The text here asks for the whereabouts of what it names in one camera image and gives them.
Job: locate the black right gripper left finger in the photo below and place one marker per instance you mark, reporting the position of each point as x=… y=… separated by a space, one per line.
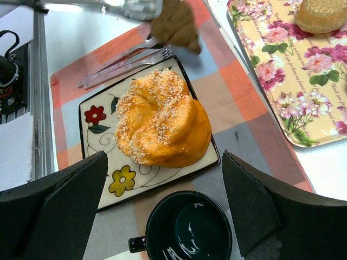
x=52 y=217

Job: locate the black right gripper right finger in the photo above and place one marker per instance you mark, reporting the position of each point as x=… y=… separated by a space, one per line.
x=275 y=220

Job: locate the orange bundt cake bread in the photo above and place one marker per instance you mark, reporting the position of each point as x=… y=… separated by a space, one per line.
x=160 y=123

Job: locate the dark brown bread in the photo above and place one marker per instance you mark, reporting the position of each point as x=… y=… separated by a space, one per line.
x=176 y=25

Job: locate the white plastic tongs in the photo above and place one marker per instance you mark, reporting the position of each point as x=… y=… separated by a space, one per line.
x=131 y=9

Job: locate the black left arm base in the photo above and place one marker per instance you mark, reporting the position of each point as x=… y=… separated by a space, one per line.
x=14 y=79

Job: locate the dark green mug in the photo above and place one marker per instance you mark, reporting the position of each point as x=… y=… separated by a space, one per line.
x=185 y=225

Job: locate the orange checkered placemat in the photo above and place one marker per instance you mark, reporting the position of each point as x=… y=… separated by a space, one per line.
x=241 y=121

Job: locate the floral serving tray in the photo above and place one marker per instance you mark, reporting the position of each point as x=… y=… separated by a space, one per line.
x=303 y=75

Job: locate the small yellow muffin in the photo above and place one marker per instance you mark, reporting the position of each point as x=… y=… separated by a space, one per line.
x=320 y=16

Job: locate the aluminium table frame rail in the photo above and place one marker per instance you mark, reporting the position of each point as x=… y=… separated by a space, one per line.
x=39 y=102

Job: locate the silver fork pink handle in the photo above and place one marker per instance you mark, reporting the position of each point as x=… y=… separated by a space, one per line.
x=125 y=66

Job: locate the silver spoon pink handle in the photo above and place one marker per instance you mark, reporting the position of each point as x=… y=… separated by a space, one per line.
x=149 y=43

